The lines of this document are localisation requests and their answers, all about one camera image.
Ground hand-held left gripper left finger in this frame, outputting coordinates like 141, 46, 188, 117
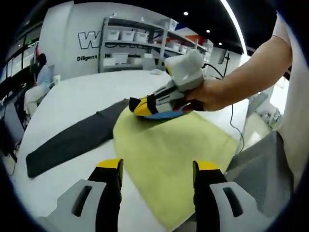
36, 158, 125, 232

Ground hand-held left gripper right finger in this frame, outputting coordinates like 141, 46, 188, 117
192, 160, 275, 232

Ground yellow blue grey garment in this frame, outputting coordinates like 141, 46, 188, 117
25, 96, 239, 232

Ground person's right hand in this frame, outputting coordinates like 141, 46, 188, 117
184, 77, 234, 113

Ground grey metal shelving unit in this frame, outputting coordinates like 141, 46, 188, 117
98, 16, 169, 73
156, 18, 214, 66

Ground black tripod stand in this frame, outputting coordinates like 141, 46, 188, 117
218, 49, 230, 75

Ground grey mesh office chair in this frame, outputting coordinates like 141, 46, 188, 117
224, 130, 296, 219

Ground round ceiling downlights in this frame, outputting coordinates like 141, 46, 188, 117
182, 11, 224, 47

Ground white storage shelf with boxes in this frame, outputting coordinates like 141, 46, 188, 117
106, 19, 213, 66

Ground linear ceiling light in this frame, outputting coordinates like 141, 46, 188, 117
221, 0, 248, 55

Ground person's white shirt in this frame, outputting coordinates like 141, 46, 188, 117
271, 12, 309, 191

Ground thin gripper cable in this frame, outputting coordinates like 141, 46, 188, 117
204, 63, 245, 155

